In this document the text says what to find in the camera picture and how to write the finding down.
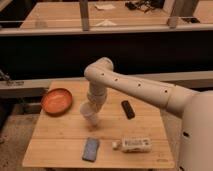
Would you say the orange bowl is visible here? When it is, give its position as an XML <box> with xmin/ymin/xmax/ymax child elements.
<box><xmin>41</xmin><ymin>88</ymin><xmax>73</xmax><ymax>117</ymax></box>

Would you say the blue sponge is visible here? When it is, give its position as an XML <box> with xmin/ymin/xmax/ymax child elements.
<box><xmin>82</xmin><ymin>137</ymin><xmax>100</xmax><ymax>162</ymax></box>

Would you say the white paper sheet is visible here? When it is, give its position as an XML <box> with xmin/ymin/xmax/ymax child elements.
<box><xmin>94</xmin><ymin>4</ymin><xmax>116</xmax><ymax>10</ymax></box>

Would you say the wooden table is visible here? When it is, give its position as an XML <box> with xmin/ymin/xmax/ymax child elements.
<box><xmin>23</xmin><ymin>81</ymin><xmax>174</xmax><ymax>169</ymax></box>

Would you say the black cables pile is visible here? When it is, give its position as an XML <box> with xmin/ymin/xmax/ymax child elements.
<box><xmin>124</xmin><ymin>0</ymin><xmax>161</xmax><ymax>13</ymax></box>

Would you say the black remote control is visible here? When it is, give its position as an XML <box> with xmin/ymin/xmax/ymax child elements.
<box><xmin>121</xmin><ymin>100</ymin><xmax>135</xmax><ymax>119</ymax></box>

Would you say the folded white paper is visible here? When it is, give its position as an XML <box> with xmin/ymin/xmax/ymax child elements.
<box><xmin>95</xmin><ymin>19</ymin><xmax>117</xmax><ymax>27</ymax></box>

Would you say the white plastic bottle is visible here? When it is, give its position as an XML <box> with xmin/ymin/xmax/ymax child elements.
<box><xmin>112</xmin><ymin>137</ymin><xmax>152</xmax><ymax>153</ymax></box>

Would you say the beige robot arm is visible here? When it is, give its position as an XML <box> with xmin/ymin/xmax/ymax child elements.
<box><xmin>80</xmin><ymin>57</ymin><xmax>213</xmax><ymax>171</ymax></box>

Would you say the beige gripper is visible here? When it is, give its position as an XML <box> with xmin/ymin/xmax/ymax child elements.
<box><xmin>80</xmin><ymin>101</ymin><xmax>102</xmax><ymax>126</ymax></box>

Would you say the grey metal post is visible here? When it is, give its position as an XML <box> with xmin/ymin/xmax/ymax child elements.
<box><xmin>79</xmin><ymin>0</ymin><xmax>90</xmax><ymax>31</ymax></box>

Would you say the grey post right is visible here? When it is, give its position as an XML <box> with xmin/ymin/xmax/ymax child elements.
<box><xmin>167</xmin><ymin>0</ymin><xmax>185</xmax><ymax>29</ymax></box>

